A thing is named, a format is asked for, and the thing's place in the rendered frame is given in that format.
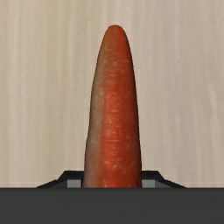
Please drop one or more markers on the orange carrot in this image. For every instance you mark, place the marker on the orange carrot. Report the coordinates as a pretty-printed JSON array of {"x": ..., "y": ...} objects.
[{"x": 113, "y": 116}]

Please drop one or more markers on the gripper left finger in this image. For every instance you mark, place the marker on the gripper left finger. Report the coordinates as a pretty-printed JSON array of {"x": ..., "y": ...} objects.
[{"x": 70, "y": 179}]

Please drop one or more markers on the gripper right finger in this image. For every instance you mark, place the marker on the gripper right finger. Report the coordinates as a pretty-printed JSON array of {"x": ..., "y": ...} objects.
[{"x": 153, "y": 179}]

